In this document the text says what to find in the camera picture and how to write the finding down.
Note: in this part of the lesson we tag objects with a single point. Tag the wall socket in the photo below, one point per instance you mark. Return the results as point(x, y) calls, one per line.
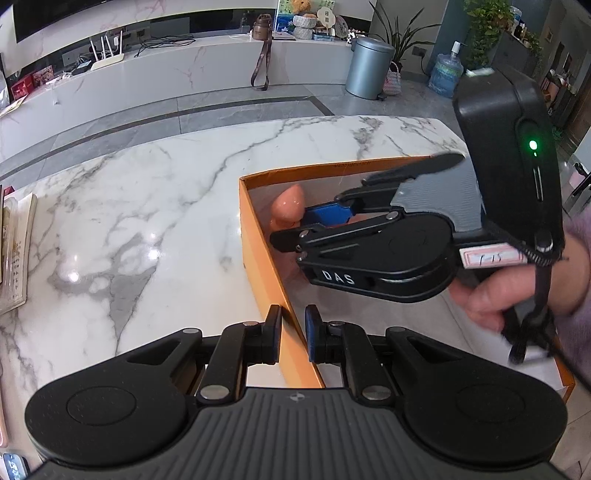
point(419, 50)

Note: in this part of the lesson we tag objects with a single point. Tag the long-leaved potted plant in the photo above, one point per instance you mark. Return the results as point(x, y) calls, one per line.
point(406, 32)

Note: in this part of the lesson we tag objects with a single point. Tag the person's right forearm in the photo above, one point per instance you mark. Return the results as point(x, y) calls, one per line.
point(575, 346)

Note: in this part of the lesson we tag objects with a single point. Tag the plush toy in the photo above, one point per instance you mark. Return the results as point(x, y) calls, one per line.
point(302, 5)

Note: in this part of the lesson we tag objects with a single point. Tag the grey pedal trash can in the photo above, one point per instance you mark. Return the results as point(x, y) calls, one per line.
point(367, 69)

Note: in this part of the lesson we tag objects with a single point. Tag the orange cardboard box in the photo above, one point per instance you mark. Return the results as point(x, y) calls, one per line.
point(268, 258)

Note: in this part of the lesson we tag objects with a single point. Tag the peach rounded plastic object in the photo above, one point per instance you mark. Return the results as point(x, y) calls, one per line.
point(288, 205)

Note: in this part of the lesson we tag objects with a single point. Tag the round paper fan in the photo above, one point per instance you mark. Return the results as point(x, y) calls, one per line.
point(328, 14)

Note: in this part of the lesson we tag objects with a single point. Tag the dark shelf cabinet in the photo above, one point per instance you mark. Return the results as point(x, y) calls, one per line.
point(515, 53)

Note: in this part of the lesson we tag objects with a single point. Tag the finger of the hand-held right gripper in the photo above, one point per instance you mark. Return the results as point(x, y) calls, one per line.
point(325, 215)
point(286, 240)

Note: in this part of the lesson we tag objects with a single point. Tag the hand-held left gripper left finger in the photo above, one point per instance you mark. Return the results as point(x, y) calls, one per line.
point(274, 332)

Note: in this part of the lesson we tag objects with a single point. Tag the woven checked basket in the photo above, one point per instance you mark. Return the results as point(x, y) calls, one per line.
point(392, 81)

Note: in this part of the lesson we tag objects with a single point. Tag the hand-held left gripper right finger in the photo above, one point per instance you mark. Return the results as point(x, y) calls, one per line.
point(314, 332)

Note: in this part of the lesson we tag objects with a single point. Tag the cream paper booklet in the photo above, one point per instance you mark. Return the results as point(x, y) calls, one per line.
point(21, 258)

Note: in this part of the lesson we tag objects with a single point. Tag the brown leather bag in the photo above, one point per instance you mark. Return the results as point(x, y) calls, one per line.
point(262, 27)

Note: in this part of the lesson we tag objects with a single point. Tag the blue water jug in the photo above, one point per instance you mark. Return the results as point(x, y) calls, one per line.
point(445, 76)

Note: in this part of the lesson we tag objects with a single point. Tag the white router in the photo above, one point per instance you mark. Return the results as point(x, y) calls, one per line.
point(108, 63)

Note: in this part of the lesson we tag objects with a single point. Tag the blue picture frame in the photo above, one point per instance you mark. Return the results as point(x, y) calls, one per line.
point(284, 18)

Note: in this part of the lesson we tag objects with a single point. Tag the stacked woven bowls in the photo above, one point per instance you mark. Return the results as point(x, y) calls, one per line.
point(304, 25)

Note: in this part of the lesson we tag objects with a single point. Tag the black flat television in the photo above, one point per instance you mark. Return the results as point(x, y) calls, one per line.
point(92, 14)

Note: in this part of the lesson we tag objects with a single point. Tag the person's right hand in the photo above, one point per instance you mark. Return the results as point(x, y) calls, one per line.
point(485, 295)

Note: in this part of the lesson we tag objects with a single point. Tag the white marble television console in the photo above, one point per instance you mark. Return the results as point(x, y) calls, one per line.
point(161, 78)

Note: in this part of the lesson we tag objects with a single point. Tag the bushy green potted plant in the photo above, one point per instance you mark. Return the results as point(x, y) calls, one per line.
point(487, 27)

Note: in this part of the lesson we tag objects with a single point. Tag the red gift boxes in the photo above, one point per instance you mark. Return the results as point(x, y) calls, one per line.
point(30, 83)

